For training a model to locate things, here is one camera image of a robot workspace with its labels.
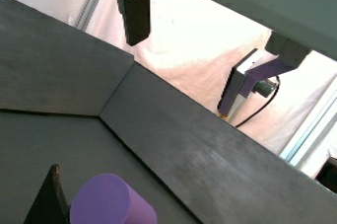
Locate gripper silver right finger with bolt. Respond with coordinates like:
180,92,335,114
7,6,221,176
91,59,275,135
217,32,311,120

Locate black cable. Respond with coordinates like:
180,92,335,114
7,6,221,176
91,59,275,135
233,75,281,128

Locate aluminium frame profile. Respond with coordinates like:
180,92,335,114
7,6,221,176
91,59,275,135
280,77,337,167

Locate black curved cradle stand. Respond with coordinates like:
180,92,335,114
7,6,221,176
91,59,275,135
24,164,70,224

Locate purple cylinder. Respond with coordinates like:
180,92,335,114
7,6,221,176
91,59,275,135
70,174,159,224

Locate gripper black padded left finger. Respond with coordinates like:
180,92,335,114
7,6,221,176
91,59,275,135
117,0,151,45

